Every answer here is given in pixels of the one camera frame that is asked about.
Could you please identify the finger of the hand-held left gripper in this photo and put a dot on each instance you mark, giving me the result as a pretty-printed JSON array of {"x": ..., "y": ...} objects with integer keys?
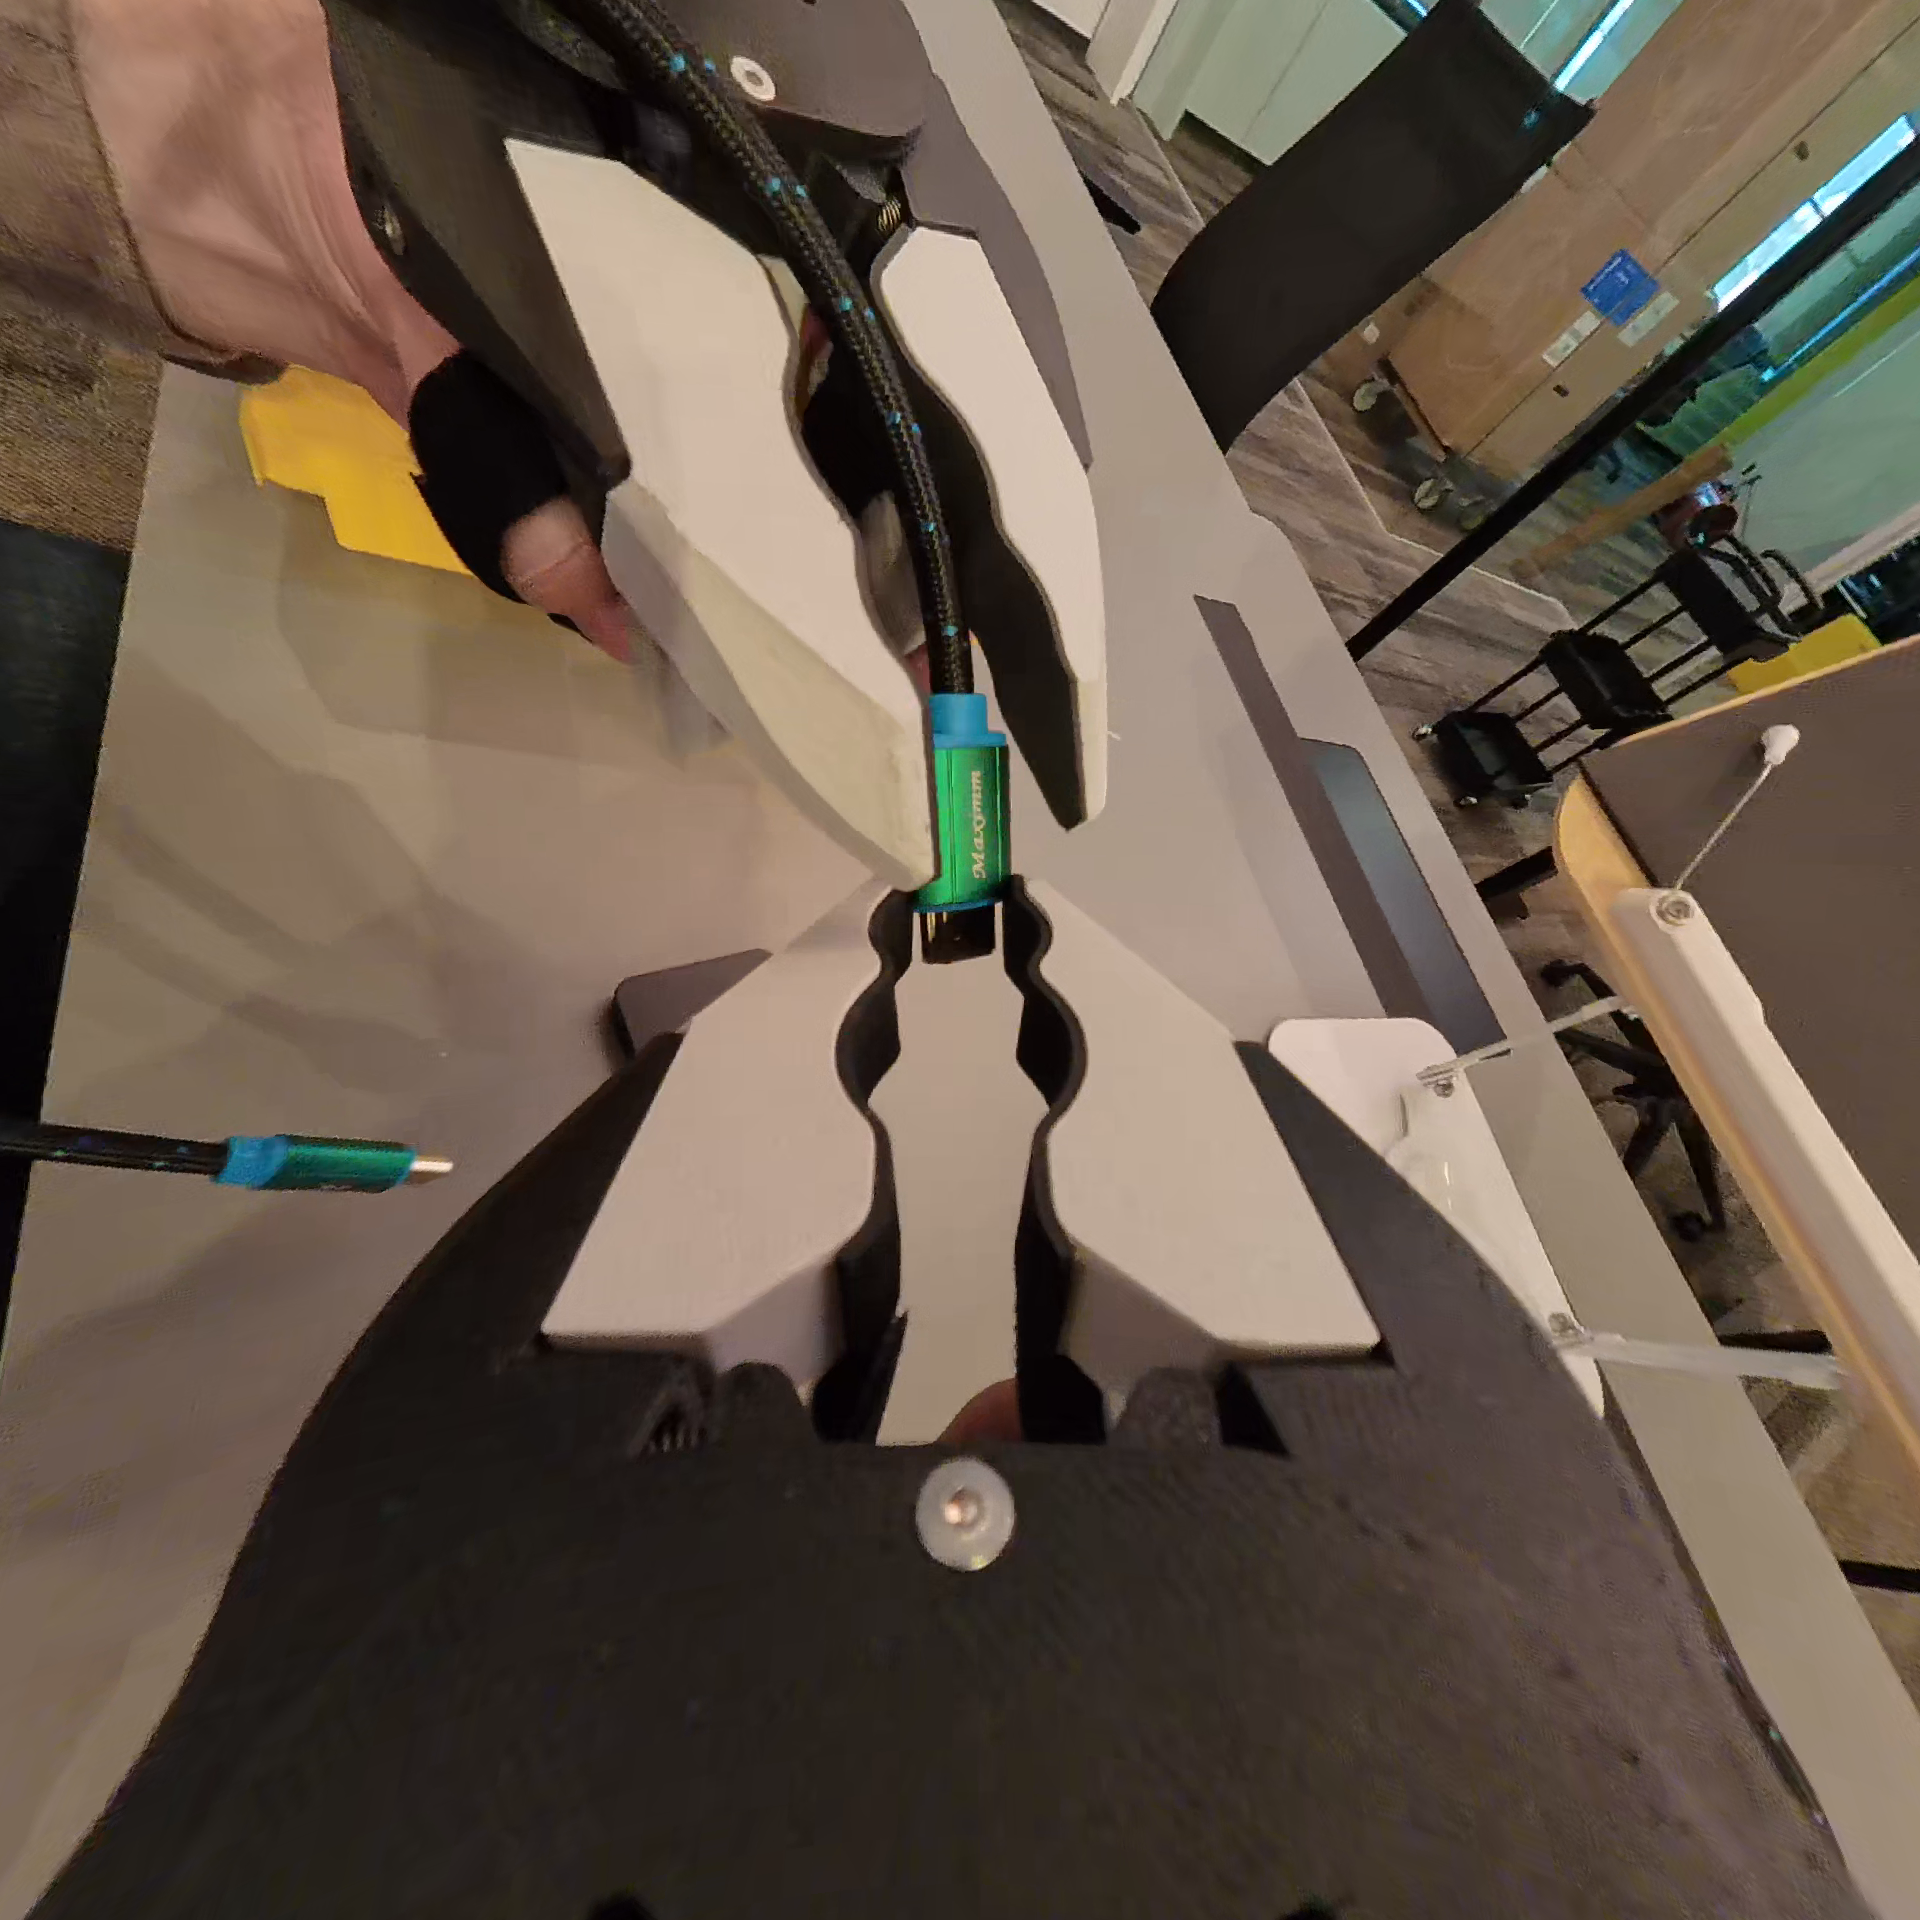
[
  {"x": 1008, "y": 449},
  {"x": 706, "y": 449}
]

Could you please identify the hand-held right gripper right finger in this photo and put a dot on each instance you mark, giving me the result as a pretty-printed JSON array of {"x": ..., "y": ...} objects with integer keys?
[{"x": 1199, "y": 1202}]

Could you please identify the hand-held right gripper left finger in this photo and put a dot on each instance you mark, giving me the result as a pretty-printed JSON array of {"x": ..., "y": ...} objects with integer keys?
[{"x": 722, "y": 1202}]

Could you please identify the black port adapter box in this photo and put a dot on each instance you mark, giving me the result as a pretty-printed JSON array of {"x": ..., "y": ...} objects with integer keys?
[{"x": 685, "y": 996}]

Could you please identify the person's left forearm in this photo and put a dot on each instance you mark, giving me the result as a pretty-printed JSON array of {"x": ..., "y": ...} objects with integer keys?
[{"x": 117, "y": 149}]

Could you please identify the person's left hand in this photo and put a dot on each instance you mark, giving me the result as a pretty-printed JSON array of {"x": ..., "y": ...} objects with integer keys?
[{"x": 285, "y": 224}]

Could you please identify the yellow plastic bin stack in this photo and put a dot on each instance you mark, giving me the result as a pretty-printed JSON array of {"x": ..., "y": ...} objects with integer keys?
[{"x": 346, "y": 463}]

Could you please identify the black office chair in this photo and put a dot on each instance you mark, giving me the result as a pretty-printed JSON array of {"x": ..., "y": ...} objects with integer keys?
[{"x": 1351, "y": 224}]

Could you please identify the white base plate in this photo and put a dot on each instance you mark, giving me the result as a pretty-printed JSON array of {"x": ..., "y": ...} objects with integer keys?
[{"x": 1409, "y": 1094}]

